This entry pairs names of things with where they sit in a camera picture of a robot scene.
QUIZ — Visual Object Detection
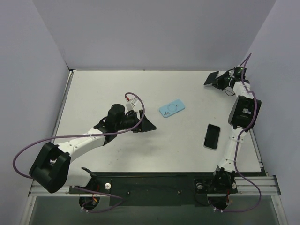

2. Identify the light blue phone case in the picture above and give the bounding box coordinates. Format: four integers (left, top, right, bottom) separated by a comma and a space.
159, 99, 185, 118

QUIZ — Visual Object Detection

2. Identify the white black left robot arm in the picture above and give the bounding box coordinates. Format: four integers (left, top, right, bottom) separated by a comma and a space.
29, 104, 157, 194

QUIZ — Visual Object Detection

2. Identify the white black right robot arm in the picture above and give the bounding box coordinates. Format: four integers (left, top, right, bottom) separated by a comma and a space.
204, 66, 262, 193

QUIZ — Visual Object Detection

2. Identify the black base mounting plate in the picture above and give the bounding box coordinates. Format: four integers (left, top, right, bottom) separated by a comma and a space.
81, 172, 238, 206

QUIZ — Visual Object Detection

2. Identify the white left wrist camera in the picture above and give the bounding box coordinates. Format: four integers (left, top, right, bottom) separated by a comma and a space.
126, 97, 139, 111

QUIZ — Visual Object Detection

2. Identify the aluminium frame rail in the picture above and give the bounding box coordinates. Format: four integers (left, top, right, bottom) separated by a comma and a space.
28, 176, 281, 197

